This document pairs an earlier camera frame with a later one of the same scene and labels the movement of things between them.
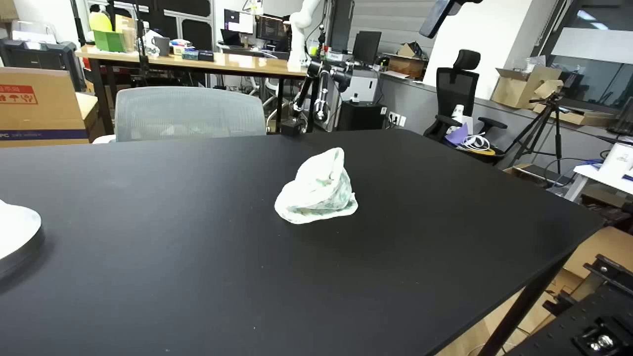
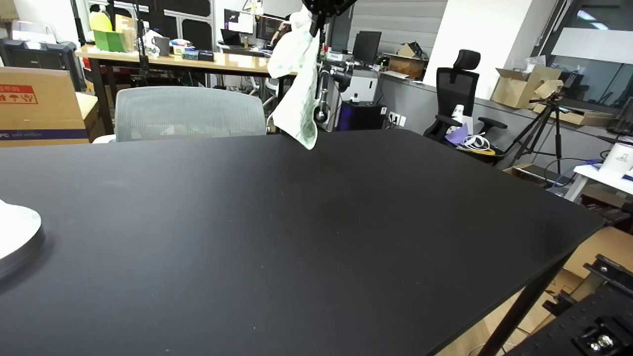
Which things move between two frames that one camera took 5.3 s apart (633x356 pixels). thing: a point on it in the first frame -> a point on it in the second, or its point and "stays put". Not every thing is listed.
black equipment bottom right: [595, 320] stays put
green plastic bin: [108, 41] stays put
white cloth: [320, 189] -> [294, 53]
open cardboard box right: [516, 90] stays put
